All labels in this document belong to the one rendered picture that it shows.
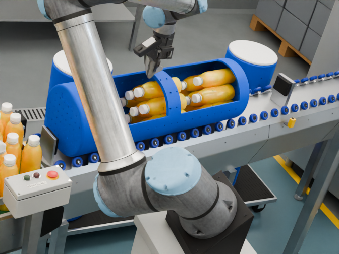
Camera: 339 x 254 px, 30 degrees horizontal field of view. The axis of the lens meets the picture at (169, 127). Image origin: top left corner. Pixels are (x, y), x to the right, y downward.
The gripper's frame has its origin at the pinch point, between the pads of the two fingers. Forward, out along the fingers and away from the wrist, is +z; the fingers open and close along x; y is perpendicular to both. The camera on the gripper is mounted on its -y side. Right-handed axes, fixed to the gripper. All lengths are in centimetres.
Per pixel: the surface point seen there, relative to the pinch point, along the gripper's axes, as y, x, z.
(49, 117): -37.0, 10.1, 19.5
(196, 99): 24.5, -6.6, 12.0
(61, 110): -37.0, 2.0, 10.8
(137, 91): -4.3, -1.1, 6.5
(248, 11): 354, 263, 122
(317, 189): 105, -34, 67
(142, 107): -3.9, -5.6, 11.3
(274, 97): 91, 3, 28
